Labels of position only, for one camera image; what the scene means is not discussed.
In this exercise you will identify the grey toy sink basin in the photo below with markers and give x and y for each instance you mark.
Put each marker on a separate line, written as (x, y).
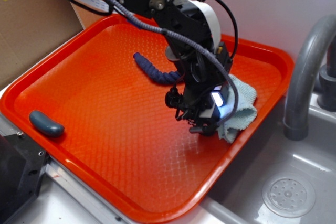
(237, 195)

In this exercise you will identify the red plastic tray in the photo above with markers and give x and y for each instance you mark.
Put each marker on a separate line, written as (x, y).
(120, 138)

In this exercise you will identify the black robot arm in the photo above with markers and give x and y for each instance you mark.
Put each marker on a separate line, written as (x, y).
(183, 23)

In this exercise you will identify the brown cardboard box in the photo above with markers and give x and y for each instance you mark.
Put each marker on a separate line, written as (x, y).
(31, 29)

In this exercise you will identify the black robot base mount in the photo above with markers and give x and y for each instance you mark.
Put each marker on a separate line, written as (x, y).
(23, 164)

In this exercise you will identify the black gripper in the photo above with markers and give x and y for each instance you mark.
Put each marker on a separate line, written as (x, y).
(196, 76)

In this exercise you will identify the sink drain strainer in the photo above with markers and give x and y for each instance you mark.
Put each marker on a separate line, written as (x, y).
(288, 195)

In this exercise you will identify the light blue cloth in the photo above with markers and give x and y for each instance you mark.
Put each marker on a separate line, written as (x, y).
(244, 115)

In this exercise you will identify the dark grey oblong pebble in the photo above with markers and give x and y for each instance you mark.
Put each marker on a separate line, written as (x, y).
(46, 125)

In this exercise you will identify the grey sink faucet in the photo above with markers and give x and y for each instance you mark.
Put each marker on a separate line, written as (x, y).
(316, 60)

